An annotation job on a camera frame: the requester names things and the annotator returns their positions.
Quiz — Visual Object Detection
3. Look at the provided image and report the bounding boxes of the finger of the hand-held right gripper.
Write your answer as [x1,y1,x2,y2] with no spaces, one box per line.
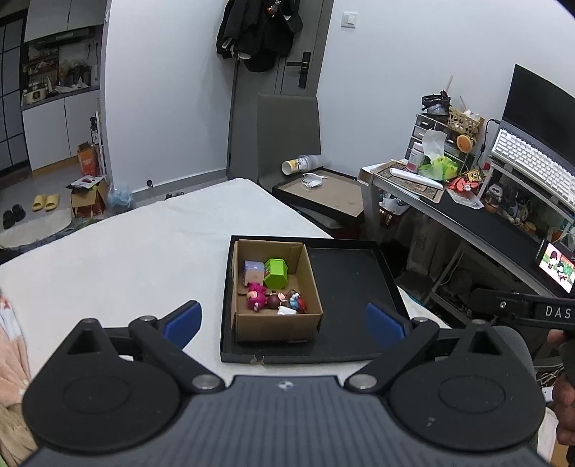
[469,287,534,326]

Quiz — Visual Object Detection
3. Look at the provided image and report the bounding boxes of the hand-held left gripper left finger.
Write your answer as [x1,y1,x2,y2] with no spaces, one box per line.
[67,300,225,396]

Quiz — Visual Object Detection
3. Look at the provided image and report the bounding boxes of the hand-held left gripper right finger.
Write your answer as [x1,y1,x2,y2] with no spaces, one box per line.
[344,302,504,395]

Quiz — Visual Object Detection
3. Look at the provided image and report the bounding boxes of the pink doll figure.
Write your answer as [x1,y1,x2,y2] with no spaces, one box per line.
[245,282,269,311]

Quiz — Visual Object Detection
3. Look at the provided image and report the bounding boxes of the brown cardboard box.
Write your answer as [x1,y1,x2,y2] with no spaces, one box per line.
[231,239,324,344]

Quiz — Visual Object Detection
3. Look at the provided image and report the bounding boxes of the green toy house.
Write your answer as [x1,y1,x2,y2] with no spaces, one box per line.
[263,258,289,290]

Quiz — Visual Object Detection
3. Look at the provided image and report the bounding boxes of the person's right hand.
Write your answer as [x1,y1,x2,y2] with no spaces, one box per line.
[548,330,575,432]

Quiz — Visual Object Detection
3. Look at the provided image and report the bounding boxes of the phone with lit screen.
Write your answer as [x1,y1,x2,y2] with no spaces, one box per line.
[534,239,575,296]

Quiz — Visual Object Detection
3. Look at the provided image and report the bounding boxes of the black desk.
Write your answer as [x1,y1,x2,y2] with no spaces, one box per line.
[359,162,575,315]

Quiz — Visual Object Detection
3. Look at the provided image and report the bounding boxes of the lavender cube toy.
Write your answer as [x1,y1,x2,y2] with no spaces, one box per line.
[243,260,267,288]

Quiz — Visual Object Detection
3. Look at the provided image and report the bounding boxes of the row of small figurines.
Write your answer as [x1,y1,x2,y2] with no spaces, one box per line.
[503,183,567,239]

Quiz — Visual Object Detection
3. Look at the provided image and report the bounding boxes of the panda figurine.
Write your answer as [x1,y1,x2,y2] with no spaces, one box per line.
[484,183,505,213]

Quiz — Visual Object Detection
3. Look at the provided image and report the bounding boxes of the red snack packet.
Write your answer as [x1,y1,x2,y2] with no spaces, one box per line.
[447,168,485,209]

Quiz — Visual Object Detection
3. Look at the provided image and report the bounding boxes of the black tray with cardboard sheet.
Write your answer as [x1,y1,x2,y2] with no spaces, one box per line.
[272,168,365,227]

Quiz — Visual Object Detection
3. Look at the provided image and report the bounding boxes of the blue plastic bag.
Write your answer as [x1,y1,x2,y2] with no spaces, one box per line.
[107,182,135,212]

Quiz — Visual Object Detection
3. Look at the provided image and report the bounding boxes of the green plastic bag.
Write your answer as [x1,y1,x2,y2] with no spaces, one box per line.
[419,155,459,181]

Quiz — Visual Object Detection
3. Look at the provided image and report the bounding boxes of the patterned desk mat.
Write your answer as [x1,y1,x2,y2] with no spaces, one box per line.
[372,161,443,201]

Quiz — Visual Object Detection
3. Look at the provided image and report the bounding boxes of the white keyboard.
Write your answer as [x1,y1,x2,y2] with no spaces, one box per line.
[489,128,575,201]

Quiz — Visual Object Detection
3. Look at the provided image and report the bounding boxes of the white rolled sheet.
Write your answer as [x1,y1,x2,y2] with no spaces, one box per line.
[388,167,444,190]

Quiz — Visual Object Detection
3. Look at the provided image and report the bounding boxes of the open cardboard box with packet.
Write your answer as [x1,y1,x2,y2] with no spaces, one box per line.
[66,176,109,218]

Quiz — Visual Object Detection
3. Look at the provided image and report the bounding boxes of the pink bottle with white cap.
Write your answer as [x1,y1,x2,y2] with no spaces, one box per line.
[406,141,426,174]

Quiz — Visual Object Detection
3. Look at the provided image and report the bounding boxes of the white tissue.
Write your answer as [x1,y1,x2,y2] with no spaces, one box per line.
[422,129,449,158]

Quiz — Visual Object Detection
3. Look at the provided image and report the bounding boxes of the white round floor mat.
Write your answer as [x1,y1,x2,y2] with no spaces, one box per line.
[0,207,73,250]

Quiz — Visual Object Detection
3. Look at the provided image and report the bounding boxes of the peach fluffy cloth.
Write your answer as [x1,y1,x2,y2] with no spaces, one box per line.
[0,287,39,455]

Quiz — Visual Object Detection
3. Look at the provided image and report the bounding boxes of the stack of disposable cups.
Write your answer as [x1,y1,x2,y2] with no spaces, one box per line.
[281,155,331,176]

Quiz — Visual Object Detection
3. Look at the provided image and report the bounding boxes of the woven basket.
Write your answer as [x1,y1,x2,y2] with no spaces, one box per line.
[448,107,480,135]

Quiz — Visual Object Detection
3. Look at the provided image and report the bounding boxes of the orange carton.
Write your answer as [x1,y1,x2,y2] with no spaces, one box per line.
[76,141,100,177]

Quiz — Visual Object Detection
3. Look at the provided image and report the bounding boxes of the drawer organiser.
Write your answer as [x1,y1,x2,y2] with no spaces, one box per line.
[406,112,483,169]

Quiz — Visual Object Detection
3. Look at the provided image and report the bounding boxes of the black monitor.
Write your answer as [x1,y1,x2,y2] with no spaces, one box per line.
[501,64,575,158]

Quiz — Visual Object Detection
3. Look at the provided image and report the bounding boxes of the grey chair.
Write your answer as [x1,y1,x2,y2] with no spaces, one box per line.
[255,93,322,189]

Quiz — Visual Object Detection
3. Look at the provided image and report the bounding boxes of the white kitchen cabinet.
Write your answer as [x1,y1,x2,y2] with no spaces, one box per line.
[20,0,109,174]

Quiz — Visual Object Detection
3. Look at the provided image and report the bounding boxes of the black door lock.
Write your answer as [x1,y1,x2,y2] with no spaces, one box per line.
[286,51,312,88]

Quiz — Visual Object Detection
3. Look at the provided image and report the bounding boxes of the black framed glass door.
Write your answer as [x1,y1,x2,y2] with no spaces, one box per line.
[0,20,28,177]

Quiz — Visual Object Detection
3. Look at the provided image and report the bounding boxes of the black hanging clothes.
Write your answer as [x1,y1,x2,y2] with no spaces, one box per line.
[216,0,303,73]

